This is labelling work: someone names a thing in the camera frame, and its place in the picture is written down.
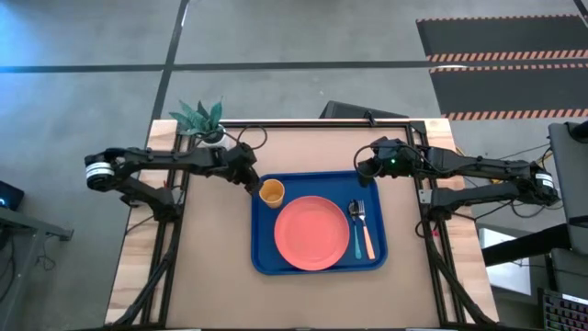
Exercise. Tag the yellow plastic cup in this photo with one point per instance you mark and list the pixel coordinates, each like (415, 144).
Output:
(272, 193)

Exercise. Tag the green plant in white pot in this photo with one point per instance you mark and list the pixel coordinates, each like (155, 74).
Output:
(202, 117)

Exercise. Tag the grey metal side table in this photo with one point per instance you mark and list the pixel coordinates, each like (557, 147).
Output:
(23, 230)

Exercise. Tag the orange plastic plate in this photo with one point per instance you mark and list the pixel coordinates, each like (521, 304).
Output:
(312, 232)

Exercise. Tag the black mat orange striped edge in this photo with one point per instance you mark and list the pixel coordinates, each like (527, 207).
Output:
(514, 92)
(505, 34)

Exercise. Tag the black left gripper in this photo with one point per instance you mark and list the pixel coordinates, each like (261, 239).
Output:
(241, 167)

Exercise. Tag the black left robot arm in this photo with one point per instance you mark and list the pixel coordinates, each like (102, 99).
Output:
(161, 158)

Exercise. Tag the silver aluminium bracket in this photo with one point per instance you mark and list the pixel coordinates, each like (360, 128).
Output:
(425, 197)

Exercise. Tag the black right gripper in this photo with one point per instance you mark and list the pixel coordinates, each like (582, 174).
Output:
(395, 163)

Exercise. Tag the backlit keyboard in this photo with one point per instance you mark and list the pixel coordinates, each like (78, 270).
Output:
(562, 315)

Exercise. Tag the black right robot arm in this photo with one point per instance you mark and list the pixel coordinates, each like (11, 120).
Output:
(482, 165)

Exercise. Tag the white box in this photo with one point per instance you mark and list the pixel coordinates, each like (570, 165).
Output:
(505, 276)

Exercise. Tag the grey equipment cart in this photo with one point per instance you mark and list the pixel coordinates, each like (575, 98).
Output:
(572, 184)

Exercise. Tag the blue plastic tray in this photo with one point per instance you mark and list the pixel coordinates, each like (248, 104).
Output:
(321, 184)

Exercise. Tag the black beam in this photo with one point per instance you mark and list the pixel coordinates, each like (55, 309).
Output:
(528, 243)

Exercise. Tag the black flat case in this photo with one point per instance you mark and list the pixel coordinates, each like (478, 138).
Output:
(349, 110)

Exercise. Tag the black device with blue light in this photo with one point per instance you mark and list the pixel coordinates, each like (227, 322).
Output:
(10, 195)

